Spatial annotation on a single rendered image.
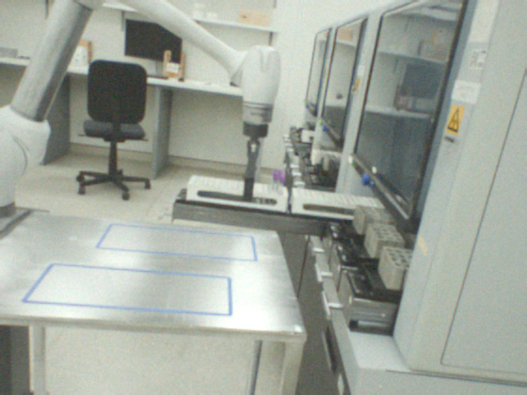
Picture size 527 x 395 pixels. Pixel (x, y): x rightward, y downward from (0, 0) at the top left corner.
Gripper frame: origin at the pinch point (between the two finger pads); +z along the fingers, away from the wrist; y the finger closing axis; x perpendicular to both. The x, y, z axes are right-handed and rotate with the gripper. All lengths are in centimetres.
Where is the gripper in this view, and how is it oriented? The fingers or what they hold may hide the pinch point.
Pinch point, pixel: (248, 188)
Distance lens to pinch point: 144.5
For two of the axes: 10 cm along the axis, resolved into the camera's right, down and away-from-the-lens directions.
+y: 0.1, 3.0, -9.5
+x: 9.9, 1.1, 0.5
